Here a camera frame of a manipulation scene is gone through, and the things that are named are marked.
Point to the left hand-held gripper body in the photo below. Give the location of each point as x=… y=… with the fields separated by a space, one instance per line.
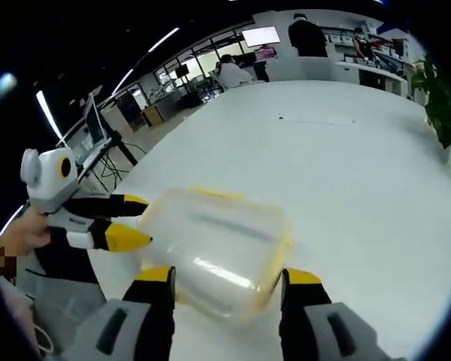
x=49 y=176

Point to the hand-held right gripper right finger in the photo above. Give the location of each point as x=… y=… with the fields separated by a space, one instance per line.
x=304 y=319

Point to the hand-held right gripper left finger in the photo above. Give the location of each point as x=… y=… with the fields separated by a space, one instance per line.
x=139 y=323

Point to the clear plastic buckle box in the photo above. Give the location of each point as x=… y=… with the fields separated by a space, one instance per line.
x=218 y=248

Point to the person's left hand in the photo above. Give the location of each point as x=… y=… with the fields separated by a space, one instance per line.
x=28 y=233

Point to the black laptop stand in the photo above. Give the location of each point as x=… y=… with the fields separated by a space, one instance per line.
x=122 y=148

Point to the short ceiling light strip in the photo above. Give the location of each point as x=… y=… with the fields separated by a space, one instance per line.
x=163 y=38
x=122 y=82
x=49 y=116

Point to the open laptop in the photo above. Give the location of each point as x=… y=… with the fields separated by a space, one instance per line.
x=95 y=128

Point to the wooden cabinet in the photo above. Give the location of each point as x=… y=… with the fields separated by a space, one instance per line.
x=152 y=116

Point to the person's white sleeve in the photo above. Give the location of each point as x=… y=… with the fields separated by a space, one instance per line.
x=11 y=327

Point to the green potted plant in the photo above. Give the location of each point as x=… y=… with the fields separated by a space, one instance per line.
x=441 y=97

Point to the bright wall screen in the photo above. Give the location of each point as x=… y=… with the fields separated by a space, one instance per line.
x=260 y=36

